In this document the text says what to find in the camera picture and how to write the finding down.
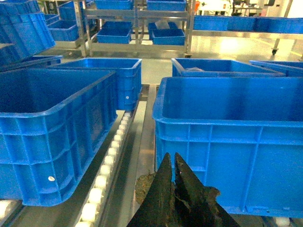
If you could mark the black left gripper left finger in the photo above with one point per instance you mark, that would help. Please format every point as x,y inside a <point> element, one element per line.
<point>153,193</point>

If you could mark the metal flow rack background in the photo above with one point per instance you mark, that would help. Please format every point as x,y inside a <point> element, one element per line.
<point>90,17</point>

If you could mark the stacked blue crates far left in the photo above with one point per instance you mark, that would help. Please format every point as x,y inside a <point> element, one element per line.
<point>23,31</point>

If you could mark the blue crate front left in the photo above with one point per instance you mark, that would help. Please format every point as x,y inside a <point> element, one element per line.
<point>52,124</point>

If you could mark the blue crate far right edge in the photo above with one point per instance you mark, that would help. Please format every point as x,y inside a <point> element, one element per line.
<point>289,68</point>

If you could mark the blue crate rack lower left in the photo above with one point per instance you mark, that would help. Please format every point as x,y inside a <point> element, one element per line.
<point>115,32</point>

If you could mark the white roller track left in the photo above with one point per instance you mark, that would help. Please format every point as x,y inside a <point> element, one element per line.
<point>94,204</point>

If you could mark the large blue plastic crate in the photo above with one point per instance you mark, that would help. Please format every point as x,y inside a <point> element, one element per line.
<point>243,136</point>

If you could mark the blue crate behind left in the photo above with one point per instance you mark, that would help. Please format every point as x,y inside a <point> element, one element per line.
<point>128,76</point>

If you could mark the blue crate rack lower right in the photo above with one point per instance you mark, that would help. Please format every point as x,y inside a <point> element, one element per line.
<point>171,36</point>

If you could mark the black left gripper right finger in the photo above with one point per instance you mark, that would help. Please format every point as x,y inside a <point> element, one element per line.
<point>196,203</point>

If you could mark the blue crate rack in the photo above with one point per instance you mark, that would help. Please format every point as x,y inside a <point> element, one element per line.
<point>115,32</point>
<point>171,36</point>

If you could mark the blue crate behind right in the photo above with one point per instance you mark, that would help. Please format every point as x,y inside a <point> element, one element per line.
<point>184,67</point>

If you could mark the long blue crates right rack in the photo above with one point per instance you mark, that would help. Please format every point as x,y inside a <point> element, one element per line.
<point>279,25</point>

